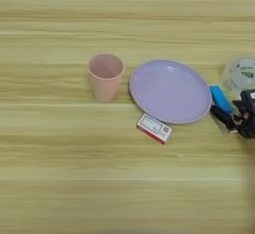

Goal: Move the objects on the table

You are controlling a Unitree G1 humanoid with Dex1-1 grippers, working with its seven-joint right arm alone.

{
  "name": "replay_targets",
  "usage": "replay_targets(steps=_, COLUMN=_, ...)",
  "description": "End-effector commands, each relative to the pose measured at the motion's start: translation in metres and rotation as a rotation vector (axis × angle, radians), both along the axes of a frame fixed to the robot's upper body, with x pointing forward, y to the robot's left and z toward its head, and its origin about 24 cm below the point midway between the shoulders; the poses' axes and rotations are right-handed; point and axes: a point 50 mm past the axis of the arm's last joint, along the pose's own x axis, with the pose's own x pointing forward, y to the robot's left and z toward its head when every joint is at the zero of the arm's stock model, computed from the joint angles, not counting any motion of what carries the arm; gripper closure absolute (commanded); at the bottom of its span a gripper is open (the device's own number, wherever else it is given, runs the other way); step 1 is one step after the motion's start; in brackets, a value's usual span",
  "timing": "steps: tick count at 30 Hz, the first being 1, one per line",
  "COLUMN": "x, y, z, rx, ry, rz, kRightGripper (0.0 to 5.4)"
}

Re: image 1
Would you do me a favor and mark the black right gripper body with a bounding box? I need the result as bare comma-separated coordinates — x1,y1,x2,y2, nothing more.
231,103,255,140

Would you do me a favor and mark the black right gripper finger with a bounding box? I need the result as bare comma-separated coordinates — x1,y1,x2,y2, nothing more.
209,105,239,133
231,100,246,110

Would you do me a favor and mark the clear tape roll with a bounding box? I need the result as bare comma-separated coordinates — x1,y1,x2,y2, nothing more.
221,56,255,97

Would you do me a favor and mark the pink plastic cup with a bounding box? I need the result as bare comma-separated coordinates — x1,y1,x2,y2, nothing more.
88,53,127,104

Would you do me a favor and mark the blue eraser block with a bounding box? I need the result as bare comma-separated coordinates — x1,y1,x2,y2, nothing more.
208,85,234,116

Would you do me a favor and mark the purple round plate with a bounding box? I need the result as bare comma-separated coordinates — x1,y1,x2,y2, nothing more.
128,59,213,125

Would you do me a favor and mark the red and white small box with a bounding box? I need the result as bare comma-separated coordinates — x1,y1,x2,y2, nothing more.
135,113,173,146

